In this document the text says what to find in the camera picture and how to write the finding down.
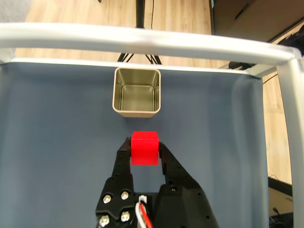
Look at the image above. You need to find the dark blue mat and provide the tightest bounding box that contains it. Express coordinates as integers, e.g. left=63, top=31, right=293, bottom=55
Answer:
left=0, top=62, right=269, bottom=228

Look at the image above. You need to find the silver table frame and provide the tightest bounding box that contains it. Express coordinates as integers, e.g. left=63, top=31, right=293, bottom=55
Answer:
left=0, top=22, right=304, bottom=228

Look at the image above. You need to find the square metal container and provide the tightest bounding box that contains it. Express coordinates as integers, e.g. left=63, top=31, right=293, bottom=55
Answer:
left=112, top=67, right=162, bottom=118

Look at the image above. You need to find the white red servo cable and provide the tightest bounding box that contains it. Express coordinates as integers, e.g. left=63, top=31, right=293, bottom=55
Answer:
left=135, top=195, right=153, bottom=228

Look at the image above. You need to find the red cube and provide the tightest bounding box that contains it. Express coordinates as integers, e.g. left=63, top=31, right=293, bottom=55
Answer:
left=131, top=131, right=159, bottom=166

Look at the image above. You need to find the dark brown cabinet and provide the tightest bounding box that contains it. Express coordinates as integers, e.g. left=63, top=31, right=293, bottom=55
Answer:
left=210, top=0, right=304, bottom=44

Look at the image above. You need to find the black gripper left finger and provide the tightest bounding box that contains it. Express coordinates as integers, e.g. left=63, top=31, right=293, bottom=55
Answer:
left=95, top=137, right=138, bottom=228

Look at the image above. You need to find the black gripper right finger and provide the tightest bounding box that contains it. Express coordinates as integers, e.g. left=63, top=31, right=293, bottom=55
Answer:
left=154, top=142, right=220, bottom=228

